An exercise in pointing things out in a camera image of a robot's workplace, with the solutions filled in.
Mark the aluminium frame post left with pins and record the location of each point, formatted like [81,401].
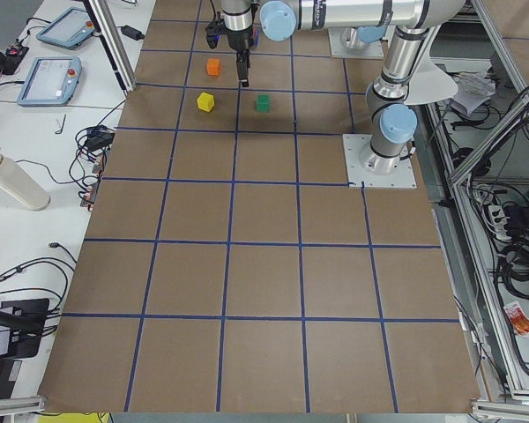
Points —
[104,25]

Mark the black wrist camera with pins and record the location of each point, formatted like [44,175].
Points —
[212,34]

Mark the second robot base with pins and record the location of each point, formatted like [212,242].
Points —
[364,42]

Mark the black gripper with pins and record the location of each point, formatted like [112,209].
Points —
[239,40]

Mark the white papers pile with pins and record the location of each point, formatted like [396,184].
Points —
[474,88]

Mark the black power adapter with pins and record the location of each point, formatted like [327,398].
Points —
[132,33]

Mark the orange wooden cube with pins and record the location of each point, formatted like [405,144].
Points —
[213,67]

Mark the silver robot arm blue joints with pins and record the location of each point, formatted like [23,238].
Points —
[415,25]

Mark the allen key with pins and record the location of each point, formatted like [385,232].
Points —
[60,125]

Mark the aluminium frame right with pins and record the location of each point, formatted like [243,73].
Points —
[487,150]

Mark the black monitor stand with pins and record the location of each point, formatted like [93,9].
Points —
[22,323]

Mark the teach pendant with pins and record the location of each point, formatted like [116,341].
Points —
[51,82]
[69,30]

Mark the black device with red parts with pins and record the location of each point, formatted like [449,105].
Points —
[11,58]

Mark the red snack packet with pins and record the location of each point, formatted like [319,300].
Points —
[517,318]

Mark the white power strip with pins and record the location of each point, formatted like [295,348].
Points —
[492,212]

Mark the square metal base plate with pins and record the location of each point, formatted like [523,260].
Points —
[365,169]

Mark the white cylindrical bottle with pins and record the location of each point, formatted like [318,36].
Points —
[16,182]

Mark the upper teach pendant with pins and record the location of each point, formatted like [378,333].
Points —
[69,30]

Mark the lower teach pendant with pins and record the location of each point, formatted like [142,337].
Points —
[51,82]

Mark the yellow wooden cube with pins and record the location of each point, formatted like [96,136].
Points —
[205,102]

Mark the green wooden cube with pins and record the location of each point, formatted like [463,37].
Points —
[263,103]

